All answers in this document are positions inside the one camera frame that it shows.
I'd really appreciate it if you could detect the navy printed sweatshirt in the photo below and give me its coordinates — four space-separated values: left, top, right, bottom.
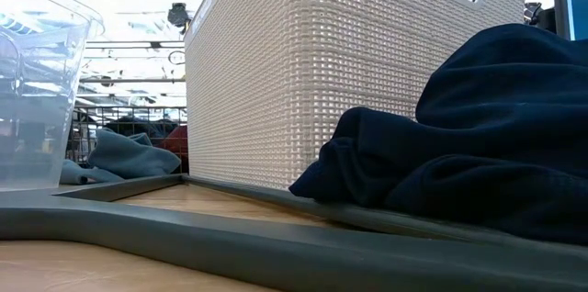
288 23 588 246

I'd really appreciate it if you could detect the slate blue cloth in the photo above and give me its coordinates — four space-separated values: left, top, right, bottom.
59 129 183 186

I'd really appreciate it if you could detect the white woven plastic basket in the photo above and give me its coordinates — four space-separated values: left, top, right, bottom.
183 0 528 191

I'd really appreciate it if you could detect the dark red cloth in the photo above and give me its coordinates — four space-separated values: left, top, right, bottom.
160 125 188 174

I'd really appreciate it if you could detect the grey clothes hanger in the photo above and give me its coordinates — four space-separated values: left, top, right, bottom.
0 173 588 292

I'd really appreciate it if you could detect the metal overhead crossbar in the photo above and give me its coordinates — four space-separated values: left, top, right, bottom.
78 77 187 84
85 40 186 50

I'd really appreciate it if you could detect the clear plastic storage bin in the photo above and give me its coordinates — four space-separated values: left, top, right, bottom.
0 0 106 192

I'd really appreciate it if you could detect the black monitor stand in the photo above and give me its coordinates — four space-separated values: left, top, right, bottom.
535 6 558 34

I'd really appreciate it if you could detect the black overhead camera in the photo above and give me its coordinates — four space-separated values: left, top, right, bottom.
167 2 192 35

